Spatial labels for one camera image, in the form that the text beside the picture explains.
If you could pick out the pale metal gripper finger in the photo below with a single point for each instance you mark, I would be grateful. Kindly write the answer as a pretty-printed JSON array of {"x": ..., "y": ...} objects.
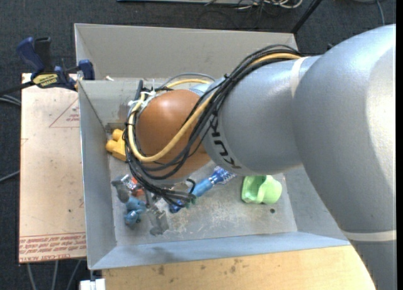
[
  {"x": 122, "y": 189},
  {"x": 159, "y": 221}
]

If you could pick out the light green plastic cup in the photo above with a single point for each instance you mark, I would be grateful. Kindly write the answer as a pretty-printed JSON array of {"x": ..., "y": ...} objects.
[{"x": 266, "y": 190}]

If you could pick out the yellow plastic toy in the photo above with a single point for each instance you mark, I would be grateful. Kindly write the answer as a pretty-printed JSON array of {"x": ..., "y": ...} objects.
[{"x": 116, "y": 147}]

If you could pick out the grey metal bin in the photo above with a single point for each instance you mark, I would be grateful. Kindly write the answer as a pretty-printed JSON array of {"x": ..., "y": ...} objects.
[{"x": 207, "y": 219}]

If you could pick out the brown cardboard board, red print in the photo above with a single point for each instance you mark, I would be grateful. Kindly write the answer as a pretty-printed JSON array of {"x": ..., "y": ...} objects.
[{"x": 50, "y": 169}]

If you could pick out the blue toy animal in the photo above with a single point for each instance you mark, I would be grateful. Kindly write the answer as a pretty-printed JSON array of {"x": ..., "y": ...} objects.
[{"x": 134, "y": 211}]

